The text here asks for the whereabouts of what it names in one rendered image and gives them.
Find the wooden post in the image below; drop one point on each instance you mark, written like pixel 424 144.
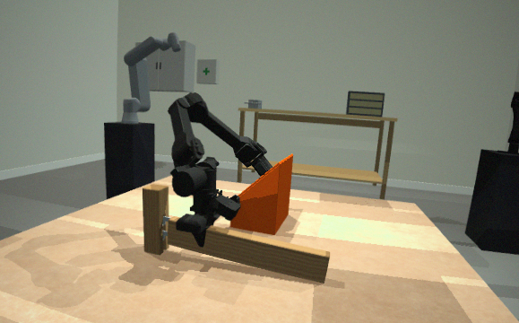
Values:
pixel 155 206

